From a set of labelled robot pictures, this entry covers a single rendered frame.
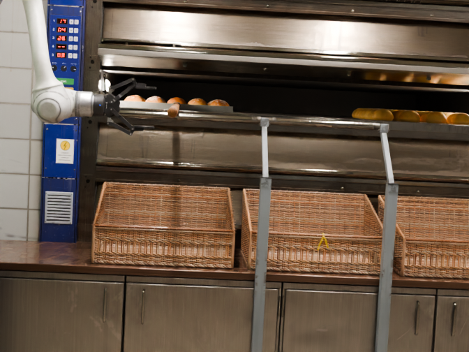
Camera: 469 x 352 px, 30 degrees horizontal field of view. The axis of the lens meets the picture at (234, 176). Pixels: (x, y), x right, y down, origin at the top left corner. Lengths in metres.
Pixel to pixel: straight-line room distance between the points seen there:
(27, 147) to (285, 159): 1.13
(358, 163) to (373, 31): 0.58
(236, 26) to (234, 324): 1.31
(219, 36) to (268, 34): 0.21
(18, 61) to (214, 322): 1.42
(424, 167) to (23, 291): 1.81
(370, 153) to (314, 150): 0.25
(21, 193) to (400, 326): 1.71
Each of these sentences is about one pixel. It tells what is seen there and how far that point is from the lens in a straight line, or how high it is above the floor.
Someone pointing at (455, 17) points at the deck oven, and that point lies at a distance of 4.04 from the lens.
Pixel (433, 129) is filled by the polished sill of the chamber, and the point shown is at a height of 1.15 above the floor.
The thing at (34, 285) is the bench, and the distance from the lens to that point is 3.43.
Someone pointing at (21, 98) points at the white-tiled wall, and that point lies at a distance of 3.92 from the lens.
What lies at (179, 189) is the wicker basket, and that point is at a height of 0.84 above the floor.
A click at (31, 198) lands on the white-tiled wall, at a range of 3.94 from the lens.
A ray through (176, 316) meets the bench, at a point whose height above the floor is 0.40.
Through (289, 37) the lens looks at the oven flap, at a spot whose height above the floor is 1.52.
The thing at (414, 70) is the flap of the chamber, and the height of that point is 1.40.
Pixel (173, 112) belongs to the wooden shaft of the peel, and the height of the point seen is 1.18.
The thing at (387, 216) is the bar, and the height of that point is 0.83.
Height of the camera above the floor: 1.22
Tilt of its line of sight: 5 degrees down
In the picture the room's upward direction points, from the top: 3 degrees clockwise
